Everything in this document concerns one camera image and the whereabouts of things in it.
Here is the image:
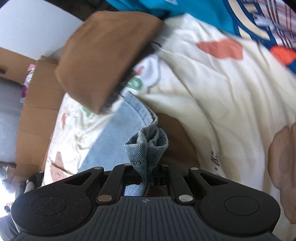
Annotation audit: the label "brown cushion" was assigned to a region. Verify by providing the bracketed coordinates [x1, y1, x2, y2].
[55, 11, 164, 114]

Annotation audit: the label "grey neck pillow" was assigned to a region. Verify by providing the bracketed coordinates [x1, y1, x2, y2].
[15, 180, 36, 199]

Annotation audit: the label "blue patterned blanket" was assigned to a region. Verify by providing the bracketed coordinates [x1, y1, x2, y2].
[108, 0, 295, 72]

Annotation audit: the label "cream bear print bedsheet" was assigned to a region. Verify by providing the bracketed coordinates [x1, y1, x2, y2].
[44, 14, 295, 240]

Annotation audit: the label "grey wrapped mattress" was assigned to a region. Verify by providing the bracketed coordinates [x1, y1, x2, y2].
[0, 78, 23, 164]

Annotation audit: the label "brown cardboard sheet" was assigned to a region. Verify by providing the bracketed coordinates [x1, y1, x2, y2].
[1, 48, 64, 179]

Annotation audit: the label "black garment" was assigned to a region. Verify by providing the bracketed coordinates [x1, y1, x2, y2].
[29, 171, 44, 188]

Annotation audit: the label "blue denim pants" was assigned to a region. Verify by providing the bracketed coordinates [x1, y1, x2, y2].
[79, 93, 169, 196]

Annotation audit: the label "purple white refill pouch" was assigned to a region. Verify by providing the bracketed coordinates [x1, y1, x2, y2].
[20, 64, 36, 103]

